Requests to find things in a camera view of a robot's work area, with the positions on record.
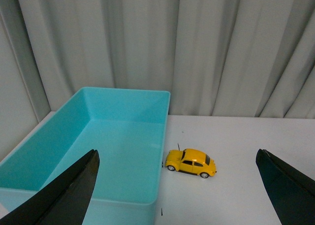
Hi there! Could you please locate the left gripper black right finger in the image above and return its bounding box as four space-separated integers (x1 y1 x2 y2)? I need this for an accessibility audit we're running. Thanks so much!
255 149 315 225

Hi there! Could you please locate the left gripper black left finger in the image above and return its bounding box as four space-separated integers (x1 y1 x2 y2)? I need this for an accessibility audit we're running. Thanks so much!
0 149 100 225

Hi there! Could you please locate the yellow beetle toy car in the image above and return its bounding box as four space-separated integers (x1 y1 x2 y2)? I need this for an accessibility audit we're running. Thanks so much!
164 145 217 179

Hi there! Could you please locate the turquoise plastic bin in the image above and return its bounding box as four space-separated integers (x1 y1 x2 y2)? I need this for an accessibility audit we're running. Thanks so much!
0 87 170 225

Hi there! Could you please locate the grey pleated curtain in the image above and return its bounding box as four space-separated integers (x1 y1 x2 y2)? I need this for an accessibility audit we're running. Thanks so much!
0 0 315 158

